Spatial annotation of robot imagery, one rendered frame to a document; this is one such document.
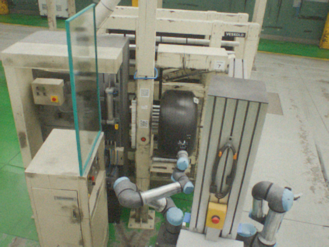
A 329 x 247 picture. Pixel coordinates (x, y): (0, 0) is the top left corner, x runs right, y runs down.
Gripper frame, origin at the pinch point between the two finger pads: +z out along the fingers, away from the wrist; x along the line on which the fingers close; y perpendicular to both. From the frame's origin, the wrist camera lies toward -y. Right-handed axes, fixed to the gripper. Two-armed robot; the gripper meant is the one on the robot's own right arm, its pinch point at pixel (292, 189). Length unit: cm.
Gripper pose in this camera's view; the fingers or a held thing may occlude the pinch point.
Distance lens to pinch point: 248.6
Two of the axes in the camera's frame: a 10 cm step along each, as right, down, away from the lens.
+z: 6.2, -3.5, 7.0
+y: 0.5, 9.1, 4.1
